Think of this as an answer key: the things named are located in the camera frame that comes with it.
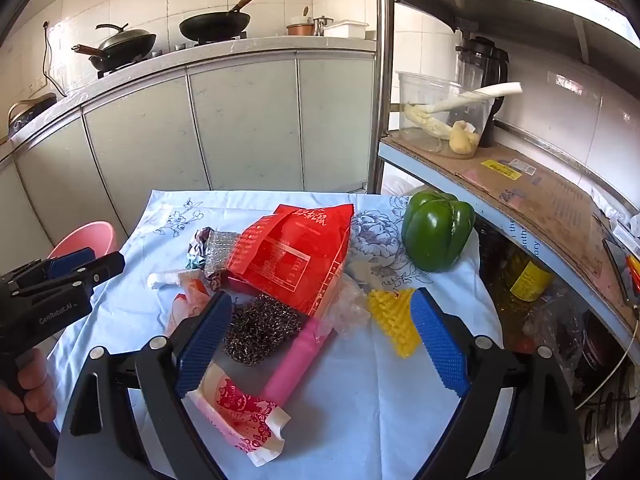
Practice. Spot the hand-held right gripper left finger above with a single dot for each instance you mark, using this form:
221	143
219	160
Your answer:
200	347

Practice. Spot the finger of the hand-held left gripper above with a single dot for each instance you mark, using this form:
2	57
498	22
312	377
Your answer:
70	262
102	267

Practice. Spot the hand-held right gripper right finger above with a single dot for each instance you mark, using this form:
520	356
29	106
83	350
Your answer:
440	347

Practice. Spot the pink plastic bucket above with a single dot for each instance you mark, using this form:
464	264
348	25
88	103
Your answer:
85	237

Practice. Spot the yellow plastic mesh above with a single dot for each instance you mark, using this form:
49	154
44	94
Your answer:
392	320

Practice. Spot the steel wool scrubber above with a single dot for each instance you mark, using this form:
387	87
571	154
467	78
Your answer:
260	327

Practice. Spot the pink and red carton box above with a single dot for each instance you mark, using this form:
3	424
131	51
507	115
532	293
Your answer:
295	365

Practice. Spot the red snack bag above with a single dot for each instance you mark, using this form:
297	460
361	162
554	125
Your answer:
290	255

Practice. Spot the person's left hand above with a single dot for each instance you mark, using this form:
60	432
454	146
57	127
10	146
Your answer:
32	385

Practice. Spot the orange and white plastic wrapper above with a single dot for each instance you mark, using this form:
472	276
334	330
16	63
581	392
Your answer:
187	300

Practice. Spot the light blue floral tablecloth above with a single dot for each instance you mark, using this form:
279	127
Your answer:
375	410

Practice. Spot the clear plastic wrapper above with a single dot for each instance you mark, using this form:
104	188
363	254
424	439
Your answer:
350	305

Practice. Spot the oil bottle with yellow label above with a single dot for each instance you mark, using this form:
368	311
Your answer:
527	277

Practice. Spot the clear plastic bag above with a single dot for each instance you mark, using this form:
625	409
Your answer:
555	330

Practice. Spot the green bell pepper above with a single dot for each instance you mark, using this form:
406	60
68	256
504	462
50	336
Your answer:
435	230

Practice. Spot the brown cardboard sheet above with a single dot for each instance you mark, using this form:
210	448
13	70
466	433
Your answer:
550	200

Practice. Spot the grey kitchen cabinet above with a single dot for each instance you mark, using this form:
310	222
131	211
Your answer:
240	120

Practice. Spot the ginger root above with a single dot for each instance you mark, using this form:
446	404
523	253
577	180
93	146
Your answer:
462	140

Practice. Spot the black wok with lid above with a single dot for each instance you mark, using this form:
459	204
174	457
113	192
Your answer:
125	42

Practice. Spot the pale vegetable piece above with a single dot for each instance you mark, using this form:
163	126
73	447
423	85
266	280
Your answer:
425	120

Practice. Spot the clear plastic container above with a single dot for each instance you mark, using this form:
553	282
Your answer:
425	95

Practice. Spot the white leek stalk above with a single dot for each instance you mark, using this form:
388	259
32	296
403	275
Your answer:
480	94

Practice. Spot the gas stove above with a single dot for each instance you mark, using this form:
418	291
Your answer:
220	38

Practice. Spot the black blender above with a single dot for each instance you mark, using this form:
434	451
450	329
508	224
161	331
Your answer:
487	65

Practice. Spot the copper pot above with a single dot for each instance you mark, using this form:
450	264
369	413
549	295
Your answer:
300	29

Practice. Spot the steel pot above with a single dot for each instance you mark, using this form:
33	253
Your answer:
322	26

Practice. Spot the white rectangular container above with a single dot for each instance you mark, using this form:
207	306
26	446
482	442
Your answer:
346	29

